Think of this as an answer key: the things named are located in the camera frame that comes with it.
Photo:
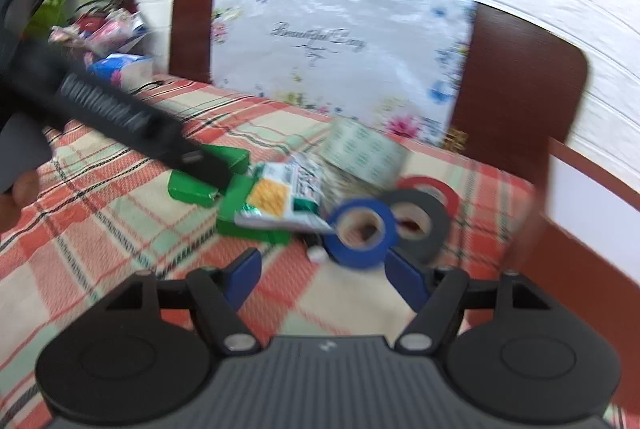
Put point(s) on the clear printed tape roll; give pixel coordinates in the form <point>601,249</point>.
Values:
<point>365,154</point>

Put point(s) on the green yellow snack packet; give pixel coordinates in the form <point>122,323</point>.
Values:
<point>280,199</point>

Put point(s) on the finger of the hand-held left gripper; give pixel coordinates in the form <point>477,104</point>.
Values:
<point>200,161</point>

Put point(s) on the brown cardboard box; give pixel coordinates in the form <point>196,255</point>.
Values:
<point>575,254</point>

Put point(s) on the person's left hand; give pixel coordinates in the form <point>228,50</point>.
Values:
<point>22,194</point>

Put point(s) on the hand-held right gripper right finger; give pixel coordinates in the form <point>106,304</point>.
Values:
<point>406,283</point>

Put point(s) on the blue tape roll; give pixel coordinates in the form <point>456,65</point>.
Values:
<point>345,249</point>

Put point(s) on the plaid blanket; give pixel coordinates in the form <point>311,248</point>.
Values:
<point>100,234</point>

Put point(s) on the green carton box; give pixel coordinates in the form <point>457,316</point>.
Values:
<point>192,189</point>
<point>240,219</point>

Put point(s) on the blue tissue pack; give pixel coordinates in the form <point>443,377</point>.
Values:
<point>120,69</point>

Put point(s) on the small white cap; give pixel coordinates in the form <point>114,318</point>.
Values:
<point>317,255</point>

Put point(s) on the black tape roll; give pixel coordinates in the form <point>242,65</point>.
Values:
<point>430,219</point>

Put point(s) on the brown headboard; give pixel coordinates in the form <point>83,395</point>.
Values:
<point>520,74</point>

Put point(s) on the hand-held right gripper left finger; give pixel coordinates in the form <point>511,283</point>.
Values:
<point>244,273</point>

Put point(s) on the green leafy plant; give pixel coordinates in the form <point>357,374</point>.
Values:
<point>55,4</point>

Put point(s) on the red tape roll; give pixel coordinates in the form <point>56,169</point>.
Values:
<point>440,186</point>

